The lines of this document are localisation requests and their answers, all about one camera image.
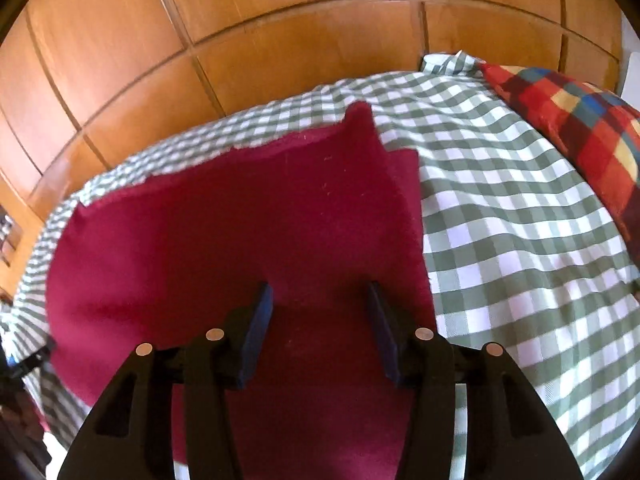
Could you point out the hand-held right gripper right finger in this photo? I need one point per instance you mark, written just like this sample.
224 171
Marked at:
382 335

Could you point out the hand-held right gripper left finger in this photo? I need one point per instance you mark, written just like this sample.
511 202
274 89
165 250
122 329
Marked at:
257 330

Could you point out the dark red garment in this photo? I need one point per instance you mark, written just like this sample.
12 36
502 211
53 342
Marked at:
225 235

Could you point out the green checked bed sheet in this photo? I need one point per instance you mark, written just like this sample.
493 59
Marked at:
500 210

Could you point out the multicolour plaid blanket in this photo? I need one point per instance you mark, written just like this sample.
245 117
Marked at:
590 125

